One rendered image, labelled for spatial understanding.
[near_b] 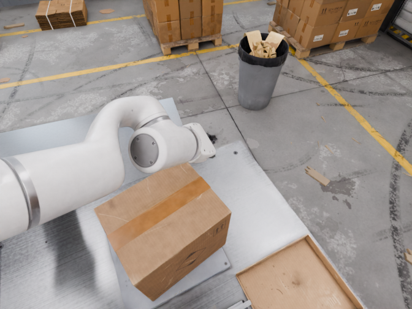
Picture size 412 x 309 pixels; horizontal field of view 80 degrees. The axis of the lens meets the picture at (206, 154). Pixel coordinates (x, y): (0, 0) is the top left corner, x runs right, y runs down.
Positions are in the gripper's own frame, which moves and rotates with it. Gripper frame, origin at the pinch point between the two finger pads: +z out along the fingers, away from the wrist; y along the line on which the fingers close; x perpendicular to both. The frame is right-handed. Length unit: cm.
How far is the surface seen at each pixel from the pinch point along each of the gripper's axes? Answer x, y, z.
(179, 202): -14.3, 11.1, -8.6
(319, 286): 0, 59, 17
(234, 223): -16.9, 29.0, 21.2
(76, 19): -158, -292, 213
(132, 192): -24.3, 1.8, -11.8
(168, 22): -43, -176, 202
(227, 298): -24, 46, 3
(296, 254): -2, 48, 22
